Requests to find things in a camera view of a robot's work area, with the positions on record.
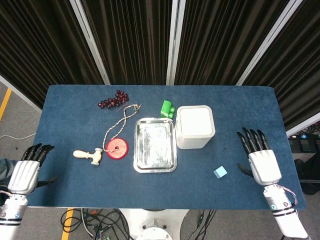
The black bag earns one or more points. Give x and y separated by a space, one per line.
308 172

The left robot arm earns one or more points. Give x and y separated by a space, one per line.
11 215

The blue denim cloth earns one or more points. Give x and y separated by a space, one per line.
5 170

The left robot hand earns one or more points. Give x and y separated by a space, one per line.
23 175

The white square container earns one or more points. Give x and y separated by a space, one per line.
195 122

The white frame rail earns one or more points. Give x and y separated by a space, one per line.
303 127
17 92

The small wooden mallet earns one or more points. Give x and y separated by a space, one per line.
96 156

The white frame post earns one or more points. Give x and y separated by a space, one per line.
175 42
267 47
92 45

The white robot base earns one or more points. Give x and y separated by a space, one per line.
155 222

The light blue cube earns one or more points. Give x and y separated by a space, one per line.
220 172

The dark blue table cloth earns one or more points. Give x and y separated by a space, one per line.
75 125

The green plastic block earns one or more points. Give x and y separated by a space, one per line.
165 107

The yellow floor tape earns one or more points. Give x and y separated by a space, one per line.
67 225
5 103

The stainless steel rectangular tray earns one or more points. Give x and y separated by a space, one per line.
155 145

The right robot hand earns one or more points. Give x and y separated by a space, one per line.
265 167

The dark pleated curtain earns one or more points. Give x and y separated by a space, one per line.
37 50
302 62
130 37
220 37

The black power strip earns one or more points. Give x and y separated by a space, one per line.
303 143

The dark red grape bunch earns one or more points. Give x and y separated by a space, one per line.
112 101

